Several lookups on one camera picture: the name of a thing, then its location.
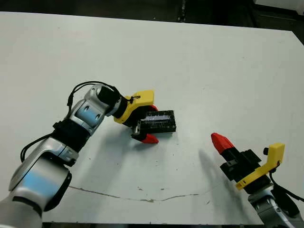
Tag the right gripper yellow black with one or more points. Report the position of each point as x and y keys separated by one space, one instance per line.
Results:
x=247 y=166

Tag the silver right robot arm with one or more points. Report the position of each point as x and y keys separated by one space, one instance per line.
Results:
x=273 y=209

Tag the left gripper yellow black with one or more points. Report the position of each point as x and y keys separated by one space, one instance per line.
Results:
x=135 y=102

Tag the black box lid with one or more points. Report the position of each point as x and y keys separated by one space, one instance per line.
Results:
x=161 y=123

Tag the white furniture piece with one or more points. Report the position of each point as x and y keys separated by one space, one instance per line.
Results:
x=279 y=4

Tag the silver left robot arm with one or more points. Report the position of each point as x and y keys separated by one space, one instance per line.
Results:
x=47 y=171

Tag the black metal floor strut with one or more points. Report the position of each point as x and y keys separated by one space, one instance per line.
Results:
x=183 y=12

